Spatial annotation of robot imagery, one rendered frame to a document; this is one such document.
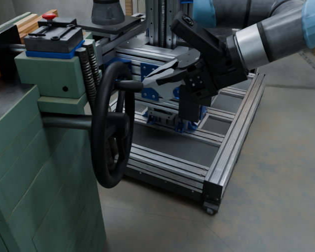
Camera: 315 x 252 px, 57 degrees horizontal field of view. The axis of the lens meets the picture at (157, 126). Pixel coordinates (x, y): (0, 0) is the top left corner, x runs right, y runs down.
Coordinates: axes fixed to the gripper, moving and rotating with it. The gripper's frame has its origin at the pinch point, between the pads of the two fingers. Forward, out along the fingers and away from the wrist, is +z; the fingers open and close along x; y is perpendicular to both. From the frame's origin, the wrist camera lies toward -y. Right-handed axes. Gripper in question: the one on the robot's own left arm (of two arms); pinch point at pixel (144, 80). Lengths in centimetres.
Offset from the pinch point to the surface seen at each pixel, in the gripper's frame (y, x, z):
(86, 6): 2, 328, 179
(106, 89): -4.7, -8.4, 3.6
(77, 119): 0.8, -4.3, 17.8
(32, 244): 17.8, -23.3, 36.3
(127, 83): -2.7, -4.5, 1.3
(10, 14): -40, 316, 282
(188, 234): 88, 22, 34
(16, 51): -17.5, 3.1, 25.6
